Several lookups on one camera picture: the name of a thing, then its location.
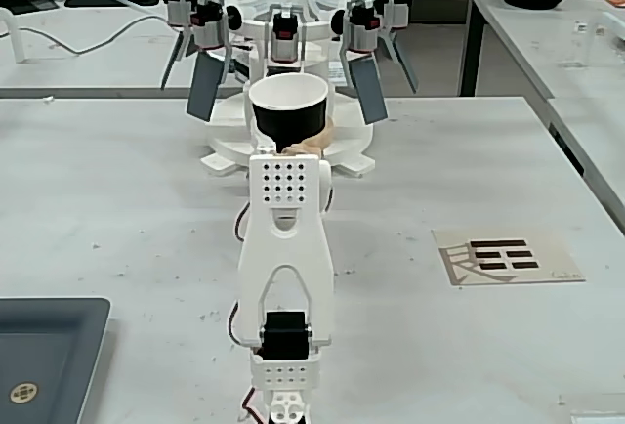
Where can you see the black paper cup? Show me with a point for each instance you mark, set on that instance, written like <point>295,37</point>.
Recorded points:
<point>288,116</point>

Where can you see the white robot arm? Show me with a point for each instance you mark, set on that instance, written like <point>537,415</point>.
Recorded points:
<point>283,258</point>

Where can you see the printed paper mat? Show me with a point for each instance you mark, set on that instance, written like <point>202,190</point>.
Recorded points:
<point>552,253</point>

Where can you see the white dispenser machine base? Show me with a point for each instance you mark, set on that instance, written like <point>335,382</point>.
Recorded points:
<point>229,148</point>

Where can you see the grey dispenser flap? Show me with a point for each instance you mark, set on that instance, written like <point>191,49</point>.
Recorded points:
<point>283,70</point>
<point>369,92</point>
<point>404,65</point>
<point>202,87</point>
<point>172,60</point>

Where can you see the dark table leg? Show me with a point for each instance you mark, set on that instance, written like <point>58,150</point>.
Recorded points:
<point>472,48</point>

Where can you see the grey plastic tray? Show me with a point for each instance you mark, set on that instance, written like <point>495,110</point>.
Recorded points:
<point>44,346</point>

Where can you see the white bracket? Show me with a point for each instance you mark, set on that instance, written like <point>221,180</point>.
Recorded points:
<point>14,33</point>

